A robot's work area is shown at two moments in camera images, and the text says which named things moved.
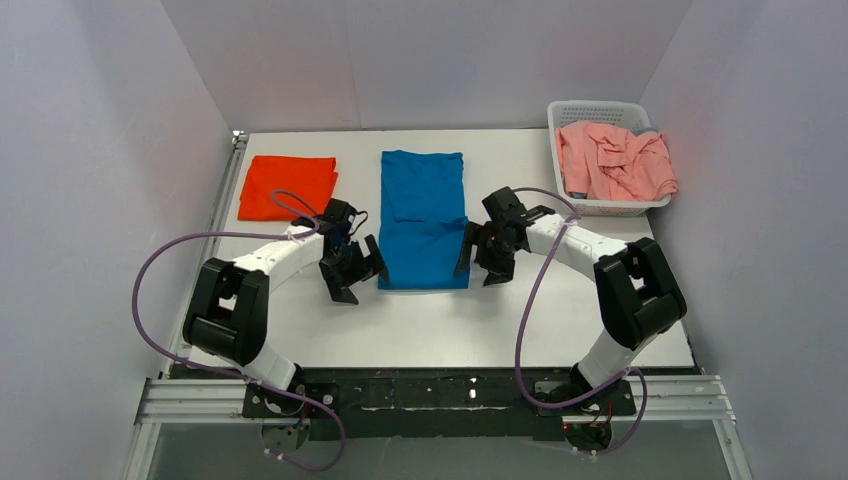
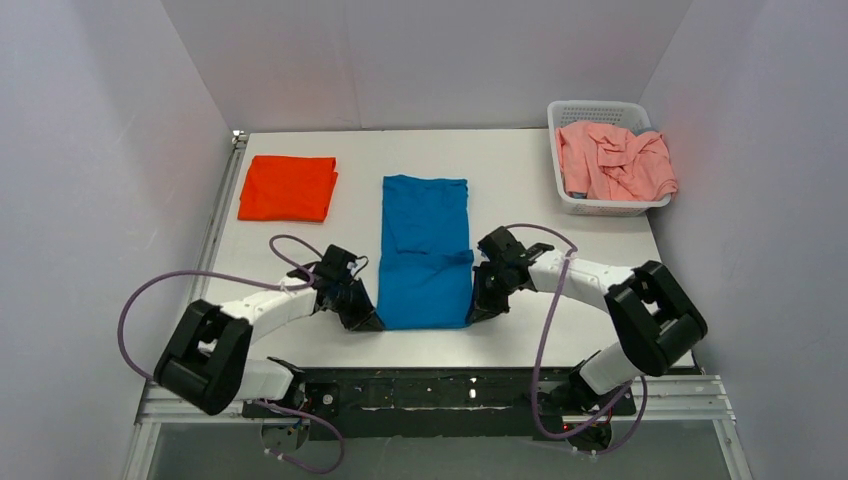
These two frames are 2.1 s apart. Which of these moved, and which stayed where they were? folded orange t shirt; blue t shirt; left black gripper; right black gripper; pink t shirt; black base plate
Moved: blue t shirt; left black gripper; right black gripper
Stayed: folded orange t shirt; pink t shirt; black base plate
